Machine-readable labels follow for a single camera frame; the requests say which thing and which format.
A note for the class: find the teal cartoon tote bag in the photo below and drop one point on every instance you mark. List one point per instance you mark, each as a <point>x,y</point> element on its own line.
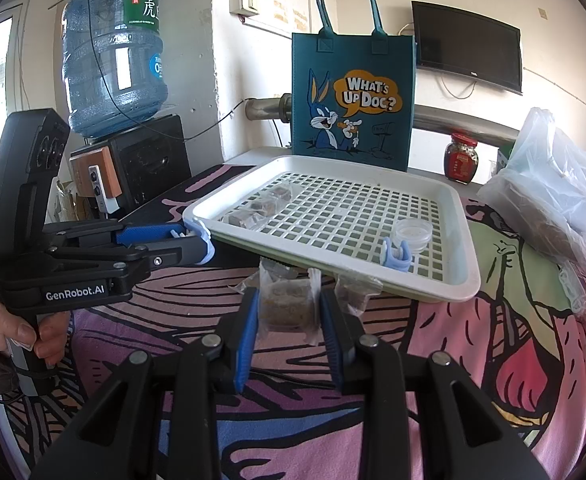
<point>323,60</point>

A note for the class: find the brown and white device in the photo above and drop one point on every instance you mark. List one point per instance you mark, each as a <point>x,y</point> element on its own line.
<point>98,180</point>

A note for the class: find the red jar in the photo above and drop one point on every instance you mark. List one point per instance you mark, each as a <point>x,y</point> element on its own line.
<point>460,162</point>

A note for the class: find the small clear plastic cup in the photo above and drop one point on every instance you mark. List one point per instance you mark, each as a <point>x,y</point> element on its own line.
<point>412,244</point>

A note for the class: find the large blue water jug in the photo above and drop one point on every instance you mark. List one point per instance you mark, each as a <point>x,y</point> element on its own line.
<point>113,75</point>

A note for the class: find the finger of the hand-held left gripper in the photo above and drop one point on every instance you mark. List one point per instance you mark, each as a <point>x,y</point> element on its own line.
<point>178,252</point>
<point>148,235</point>

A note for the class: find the black water dispenser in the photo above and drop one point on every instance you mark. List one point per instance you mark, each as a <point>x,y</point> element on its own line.
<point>148,160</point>

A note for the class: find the metal pipe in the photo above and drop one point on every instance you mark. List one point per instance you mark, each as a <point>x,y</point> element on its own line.
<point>268,107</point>

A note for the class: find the clear plastic packaging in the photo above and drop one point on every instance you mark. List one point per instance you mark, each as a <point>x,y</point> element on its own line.
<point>578,290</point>

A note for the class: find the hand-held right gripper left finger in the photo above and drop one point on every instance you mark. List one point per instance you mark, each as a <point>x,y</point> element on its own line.
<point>248,345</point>

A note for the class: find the clear plastic bag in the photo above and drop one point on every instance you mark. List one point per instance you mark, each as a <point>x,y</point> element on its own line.
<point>548,185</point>

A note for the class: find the white perforated plastic tray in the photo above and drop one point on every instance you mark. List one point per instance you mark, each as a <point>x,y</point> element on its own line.
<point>353,200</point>

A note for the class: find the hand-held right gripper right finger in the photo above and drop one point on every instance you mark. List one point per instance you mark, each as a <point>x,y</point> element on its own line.
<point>334,350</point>

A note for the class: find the green box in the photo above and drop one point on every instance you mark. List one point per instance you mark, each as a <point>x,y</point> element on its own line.
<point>504,157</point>

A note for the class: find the light blue plastic clip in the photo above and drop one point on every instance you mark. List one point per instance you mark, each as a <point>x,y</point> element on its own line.
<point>203,252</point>
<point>398,260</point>

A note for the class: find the black wall television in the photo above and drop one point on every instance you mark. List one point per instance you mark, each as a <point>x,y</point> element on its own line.
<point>468,42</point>

